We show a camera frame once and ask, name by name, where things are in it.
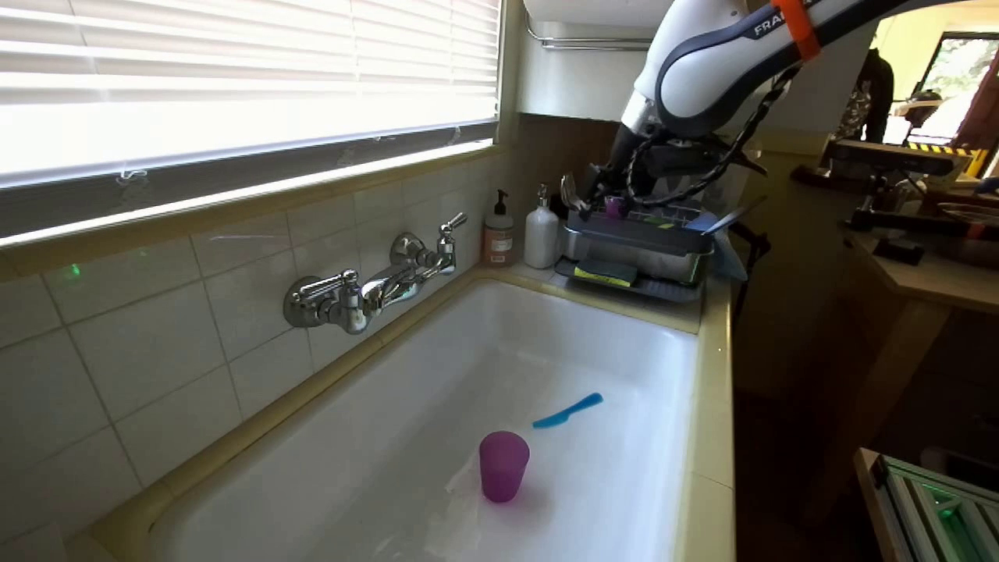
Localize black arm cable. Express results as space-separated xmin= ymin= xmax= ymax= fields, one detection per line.
xmin=621 ymin=62 xmax=806 ymax=209

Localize orange strap on arm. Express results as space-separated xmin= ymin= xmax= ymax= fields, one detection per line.
xmin=767 ymin=0 xmax=828 ymax=62

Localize window sill frame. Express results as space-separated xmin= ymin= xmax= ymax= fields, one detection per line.
xmin=0 ymin=133 xmax=499 ymax=257

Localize chrome wall faucet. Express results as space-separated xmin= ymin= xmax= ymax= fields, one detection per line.
xmin=279 ymin=209 xmax=468 ymax=337

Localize soap dispenser with black pump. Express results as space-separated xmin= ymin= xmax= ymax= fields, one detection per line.
xmin=477 ymin=186 xmax=518 ymax=268

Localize purple plastic cup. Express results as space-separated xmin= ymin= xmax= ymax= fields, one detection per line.
xmin=477 ymin=427 xmax=532 ymax=505

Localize yellow black striped bar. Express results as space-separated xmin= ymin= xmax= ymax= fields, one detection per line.
xmin=823 ymin=136 xmax=993 ymax=181

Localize person in dark clothes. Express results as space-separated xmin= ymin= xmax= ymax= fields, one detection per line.
xmin=839 ymin=42 xmax=901 ymax=142

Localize yellow green sponge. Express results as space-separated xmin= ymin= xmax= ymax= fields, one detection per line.
xmin=569 ymin=263 xmax=641 ymax=293

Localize grey dish rack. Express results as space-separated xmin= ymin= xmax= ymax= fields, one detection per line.
xmin=552 ymin=194 xmax=748 ymax=307

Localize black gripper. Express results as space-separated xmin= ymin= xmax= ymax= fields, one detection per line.
xmin=576 ymin=123 xmax=656 ymax=206

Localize white green crate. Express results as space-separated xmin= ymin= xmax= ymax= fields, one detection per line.
xmin=853 ymin=444 xmax=999 ymax=562

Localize small black desk item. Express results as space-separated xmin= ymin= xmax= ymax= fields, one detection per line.
xmin=870 ymin=235 xmax=927 ymax=266

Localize white sink basin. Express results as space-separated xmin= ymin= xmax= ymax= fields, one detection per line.
xmin=142 ymin=272 xmax=702 ymax=562

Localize white window blinds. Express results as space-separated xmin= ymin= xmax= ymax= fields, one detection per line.
xmin=0 ymin=0 xmax=502 ymax=194

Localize white pump bottle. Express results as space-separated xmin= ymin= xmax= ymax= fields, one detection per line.
xmin=522 ymin=184 xmax=565 ymax=272

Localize blue plastic knife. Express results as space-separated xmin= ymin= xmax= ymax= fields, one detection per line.
xmin=529 ymin=389 xmax=604 ymax=430

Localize silver metal utensil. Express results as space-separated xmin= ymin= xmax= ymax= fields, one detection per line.
xmin=555 ymin=170 xmax=583 ymax=219

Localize white wall cabinet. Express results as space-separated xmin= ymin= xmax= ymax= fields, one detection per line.
xmin=516 ymin=0 xmax=679 ymax=128

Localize computer monitor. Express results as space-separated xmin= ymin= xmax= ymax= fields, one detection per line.
xmin=911 ymin=28 xmax=999 ymax=147

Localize wooden desk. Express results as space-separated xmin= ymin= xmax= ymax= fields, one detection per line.
xmin=835 ymin=223 xmax=999 ymax=440

